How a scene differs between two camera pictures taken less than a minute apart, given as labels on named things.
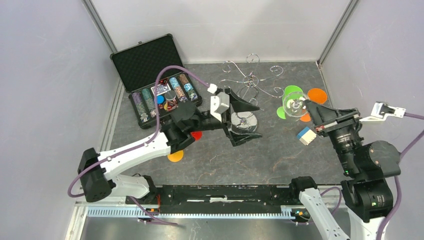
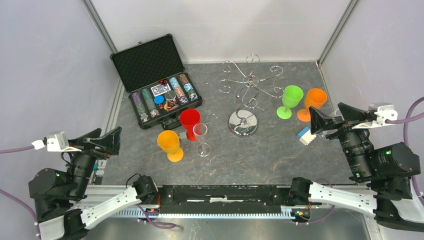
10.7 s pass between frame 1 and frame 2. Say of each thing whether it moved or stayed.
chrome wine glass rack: stayed
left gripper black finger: moved
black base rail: stayed
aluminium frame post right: stayed
